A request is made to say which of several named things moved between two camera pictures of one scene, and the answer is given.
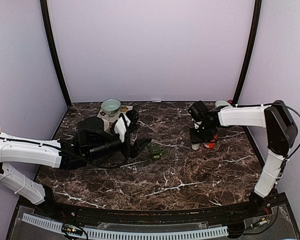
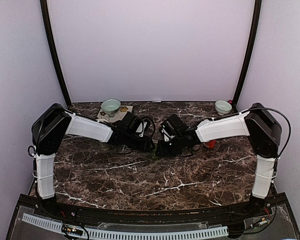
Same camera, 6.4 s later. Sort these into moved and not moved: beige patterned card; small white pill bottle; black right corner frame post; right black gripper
Moved: right black gripper
Not moved: beige patterned card; black right corner frame post; small white pill bottle
